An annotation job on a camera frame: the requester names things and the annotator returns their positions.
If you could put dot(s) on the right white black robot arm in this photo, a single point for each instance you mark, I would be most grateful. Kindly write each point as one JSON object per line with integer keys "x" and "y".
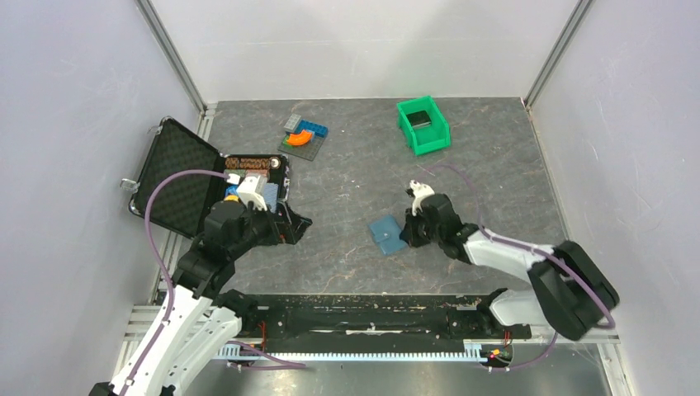
{"x": 567, "y": 290}

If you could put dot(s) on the white toothed cable strip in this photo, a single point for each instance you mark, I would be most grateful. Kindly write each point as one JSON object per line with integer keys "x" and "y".
{"x": 471, "y": 354}

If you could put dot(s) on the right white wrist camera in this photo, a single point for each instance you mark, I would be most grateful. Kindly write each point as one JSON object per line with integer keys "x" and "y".
{"x": 418, "y": 191}

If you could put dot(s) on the blue lego brick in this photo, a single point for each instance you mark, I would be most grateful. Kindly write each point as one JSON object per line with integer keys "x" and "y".
{"x": 319, "y": 130}

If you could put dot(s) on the top poker chip row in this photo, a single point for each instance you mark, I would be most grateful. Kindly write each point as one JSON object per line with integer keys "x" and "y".
{"x": 247, "y": 163}

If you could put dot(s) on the blue playing card deck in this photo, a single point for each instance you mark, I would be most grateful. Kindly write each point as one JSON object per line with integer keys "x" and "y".
{"x": 270, "y": 196}

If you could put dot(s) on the green plastic bin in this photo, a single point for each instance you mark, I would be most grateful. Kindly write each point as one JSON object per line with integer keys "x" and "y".
{"x": 425, "y": 128}

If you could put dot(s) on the black poker chip case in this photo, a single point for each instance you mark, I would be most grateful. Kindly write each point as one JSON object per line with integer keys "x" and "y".
{"x": 182, "y": 205}

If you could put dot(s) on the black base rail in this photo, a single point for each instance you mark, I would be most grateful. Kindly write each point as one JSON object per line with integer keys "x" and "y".
{"x": 373, "y": 324}

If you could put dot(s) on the grey lego baseplate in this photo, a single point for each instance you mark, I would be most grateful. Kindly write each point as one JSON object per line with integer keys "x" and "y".
{"x": 306, "y": 151}

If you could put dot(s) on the orange curved lego piece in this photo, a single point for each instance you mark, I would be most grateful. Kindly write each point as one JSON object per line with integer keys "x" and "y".
{"x": 299, "y": 139}

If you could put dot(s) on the blue poker chip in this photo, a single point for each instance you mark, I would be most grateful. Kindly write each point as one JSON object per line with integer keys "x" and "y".
{"x": 231, "y": 191}

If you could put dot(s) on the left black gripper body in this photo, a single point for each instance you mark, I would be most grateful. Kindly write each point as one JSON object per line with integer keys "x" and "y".
{"x": 260, "y": 226}

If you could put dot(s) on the left aluminium corner post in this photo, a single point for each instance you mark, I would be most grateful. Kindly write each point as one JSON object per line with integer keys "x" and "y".
{"x": 169, "y": 49}

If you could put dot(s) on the black object in bin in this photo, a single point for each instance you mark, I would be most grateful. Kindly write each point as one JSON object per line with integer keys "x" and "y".
{"x": 419, "y": 119}

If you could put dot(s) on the right aluminium corner post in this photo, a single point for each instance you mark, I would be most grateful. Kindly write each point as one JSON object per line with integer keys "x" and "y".
{"x": 563, "y": 41}

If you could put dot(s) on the white dealer button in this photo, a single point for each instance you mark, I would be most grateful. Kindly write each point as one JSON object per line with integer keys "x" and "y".
{"x": 274, "y": 163}

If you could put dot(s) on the grey lego brick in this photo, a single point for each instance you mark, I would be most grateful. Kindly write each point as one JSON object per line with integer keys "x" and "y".
{"x": 292, "y": 123}

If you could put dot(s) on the poker chip row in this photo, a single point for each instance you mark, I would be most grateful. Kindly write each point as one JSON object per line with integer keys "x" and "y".
{"x": 247, "y": 163}
{"x": 257, "y": 173}

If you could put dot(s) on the aluminium corner post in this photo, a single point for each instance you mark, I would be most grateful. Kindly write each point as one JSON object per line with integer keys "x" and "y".
{"x": 563, "y": 41}
{"x": 169, "y": 49}

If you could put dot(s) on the blue leather card holder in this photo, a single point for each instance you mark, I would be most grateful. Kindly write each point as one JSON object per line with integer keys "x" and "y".
{"x": 385, "y": 234}

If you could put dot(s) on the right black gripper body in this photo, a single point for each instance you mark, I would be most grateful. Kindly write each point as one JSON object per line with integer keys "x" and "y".
{"x": 419, "y": 232}

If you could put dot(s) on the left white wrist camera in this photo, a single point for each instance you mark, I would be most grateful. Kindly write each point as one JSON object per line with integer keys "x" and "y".
{"x": 250, "y": 190}

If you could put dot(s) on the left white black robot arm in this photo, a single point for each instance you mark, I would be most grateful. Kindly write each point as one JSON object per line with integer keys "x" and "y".
{"x": 198, "y": 317}

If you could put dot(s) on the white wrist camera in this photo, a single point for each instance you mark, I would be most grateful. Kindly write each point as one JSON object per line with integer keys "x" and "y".
{"x": 250, "y": 190}
{"x": 418, "y": 191}

